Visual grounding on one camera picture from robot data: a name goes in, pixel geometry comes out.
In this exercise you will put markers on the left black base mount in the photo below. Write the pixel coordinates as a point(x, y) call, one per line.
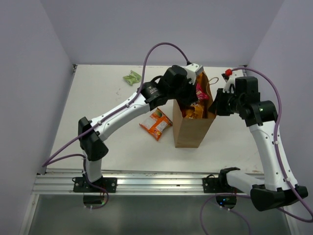
point(82, 186)

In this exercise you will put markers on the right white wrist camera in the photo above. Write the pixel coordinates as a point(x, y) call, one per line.
point(229, 78)

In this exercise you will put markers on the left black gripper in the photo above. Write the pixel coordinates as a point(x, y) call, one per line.
point(191, 96)

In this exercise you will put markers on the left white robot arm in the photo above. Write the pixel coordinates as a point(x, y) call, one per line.
point(177, 83)

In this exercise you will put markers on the green snack packet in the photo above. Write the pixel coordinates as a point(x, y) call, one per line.
point(132, 78)

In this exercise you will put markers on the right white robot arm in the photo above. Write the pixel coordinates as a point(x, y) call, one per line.
point(279, 187)

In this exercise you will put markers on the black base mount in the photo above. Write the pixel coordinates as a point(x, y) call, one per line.
point(211, 184)
point(82, 186)

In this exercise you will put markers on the brown paper bag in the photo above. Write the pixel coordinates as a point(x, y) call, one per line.
point(189, 133)

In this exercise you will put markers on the small orange snack packet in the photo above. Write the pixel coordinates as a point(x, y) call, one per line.
point(156, 123)

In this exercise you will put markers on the tall orange snack bag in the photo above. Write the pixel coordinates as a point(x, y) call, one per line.
point(198, 110)

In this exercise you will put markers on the small pink snack packet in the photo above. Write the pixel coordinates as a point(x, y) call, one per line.
point(201, 94)

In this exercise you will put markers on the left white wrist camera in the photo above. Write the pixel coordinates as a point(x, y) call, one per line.
point(193, 71)

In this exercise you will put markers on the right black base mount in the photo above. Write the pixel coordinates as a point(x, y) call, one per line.
point(211, 184)

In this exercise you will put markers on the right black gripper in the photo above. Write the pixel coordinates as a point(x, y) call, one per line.
point(217, 106)

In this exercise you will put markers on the aluminium rail frame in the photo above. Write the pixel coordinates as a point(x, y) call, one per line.
point(61, 182)

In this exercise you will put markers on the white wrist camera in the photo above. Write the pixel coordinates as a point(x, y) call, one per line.
point(193, 71)
point(229, 78)

